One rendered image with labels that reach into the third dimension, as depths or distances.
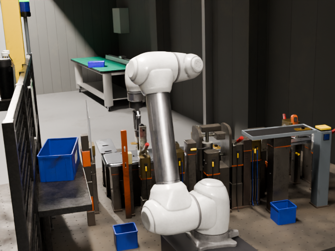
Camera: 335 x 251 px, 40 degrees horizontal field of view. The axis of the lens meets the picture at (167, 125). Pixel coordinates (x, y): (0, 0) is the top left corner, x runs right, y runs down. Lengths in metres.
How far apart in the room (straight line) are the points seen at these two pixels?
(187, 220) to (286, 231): 0.71
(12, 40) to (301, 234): 1.94
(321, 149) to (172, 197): 1.05
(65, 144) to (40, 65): 7.98
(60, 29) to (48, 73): 1.01
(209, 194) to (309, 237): 0.67
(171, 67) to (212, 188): 0.53
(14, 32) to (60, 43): 7.60
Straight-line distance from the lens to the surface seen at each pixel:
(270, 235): 2.41
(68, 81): 10.59
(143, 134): 2.43
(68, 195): 2.09
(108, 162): 2.56
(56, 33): 10.46
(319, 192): 2.71
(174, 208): 1.87
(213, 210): 1.96
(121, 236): 2.26
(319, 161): 2.64
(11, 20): 2.90
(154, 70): 1.88
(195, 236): 2.06
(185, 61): 1.96
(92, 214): 2.52
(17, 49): 2.91
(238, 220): 2.54
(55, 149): 2.54
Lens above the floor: 1.83
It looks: 15 degrees down
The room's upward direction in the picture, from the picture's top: 2 degrees counter-clockwise
